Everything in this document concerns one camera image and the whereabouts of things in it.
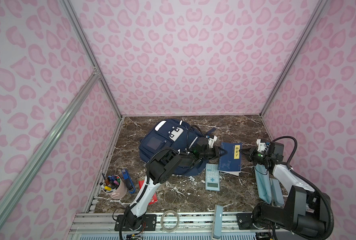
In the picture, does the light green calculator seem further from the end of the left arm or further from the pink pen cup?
the pink pen cup

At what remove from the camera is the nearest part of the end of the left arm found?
786 mm

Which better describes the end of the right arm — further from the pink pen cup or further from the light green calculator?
the pink pen cup

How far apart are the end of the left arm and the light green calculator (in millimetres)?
64

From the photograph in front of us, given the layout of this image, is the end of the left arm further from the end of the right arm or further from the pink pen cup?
the pink pen cup

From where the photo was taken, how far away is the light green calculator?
0.86 meters
